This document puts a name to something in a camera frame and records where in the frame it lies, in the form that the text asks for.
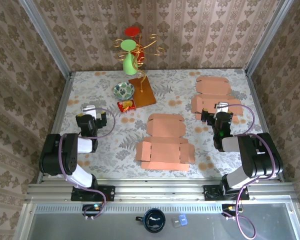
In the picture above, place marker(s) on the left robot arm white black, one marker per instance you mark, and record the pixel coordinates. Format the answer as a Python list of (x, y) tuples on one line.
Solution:
[(52, 155)]

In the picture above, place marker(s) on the red snack packet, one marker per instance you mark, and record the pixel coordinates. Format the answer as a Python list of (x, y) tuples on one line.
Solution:
[(126, 106)]

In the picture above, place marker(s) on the leaf pattern bowl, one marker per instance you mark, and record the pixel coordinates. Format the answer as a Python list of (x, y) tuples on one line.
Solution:
[(124, 90)]

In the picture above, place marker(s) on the green plastic goblet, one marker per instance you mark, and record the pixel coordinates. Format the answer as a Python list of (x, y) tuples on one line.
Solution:
[(128, 65)]

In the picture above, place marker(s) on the floral tablecloth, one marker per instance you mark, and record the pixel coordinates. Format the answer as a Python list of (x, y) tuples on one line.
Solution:
[(165, 82)]

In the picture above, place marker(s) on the small controller board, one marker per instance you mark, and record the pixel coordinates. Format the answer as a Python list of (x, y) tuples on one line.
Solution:
[(231, 208), (92, 208)]

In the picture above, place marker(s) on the red plastic goblet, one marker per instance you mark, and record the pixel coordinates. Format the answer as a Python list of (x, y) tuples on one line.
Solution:
[(132, 31)]

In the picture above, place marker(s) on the blue memory card case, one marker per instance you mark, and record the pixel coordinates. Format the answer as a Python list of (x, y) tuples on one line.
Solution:
[(183, 219)]

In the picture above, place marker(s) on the steel shelf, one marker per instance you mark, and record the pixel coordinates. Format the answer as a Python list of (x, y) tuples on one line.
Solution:
[(90, 227)]

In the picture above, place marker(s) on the grey memory card case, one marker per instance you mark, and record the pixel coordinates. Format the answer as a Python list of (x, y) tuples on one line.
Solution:
[(175, 222)]

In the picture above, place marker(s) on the dark blue mug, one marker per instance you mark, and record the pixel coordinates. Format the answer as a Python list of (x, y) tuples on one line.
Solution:
[(153, 221)]

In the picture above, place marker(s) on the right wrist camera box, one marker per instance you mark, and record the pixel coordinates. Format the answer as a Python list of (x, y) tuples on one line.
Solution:
[(221, 107)]

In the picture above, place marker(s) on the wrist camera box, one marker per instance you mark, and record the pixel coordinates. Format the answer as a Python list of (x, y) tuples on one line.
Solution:
[(88, 110), (221, 107)]

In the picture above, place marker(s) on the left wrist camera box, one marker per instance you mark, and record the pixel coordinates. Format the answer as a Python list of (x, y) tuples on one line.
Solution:
[(88, 110)]

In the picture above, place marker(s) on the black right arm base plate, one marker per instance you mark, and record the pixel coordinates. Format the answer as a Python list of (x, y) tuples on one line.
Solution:
[(211, 193)]

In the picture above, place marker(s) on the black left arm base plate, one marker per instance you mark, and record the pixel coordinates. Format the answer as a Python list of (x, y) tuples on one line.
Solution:
[(107, 193)]

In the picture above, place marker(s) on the aluminium frame post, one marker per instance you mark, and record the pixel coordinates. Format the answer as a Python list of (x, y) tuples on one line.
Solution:
[(267, 37), (47, 37)]

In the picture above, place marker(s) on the aluminium frame rail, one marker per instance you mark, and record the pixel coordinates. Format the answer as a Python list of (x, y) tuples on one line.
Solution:
[(160, 192)]

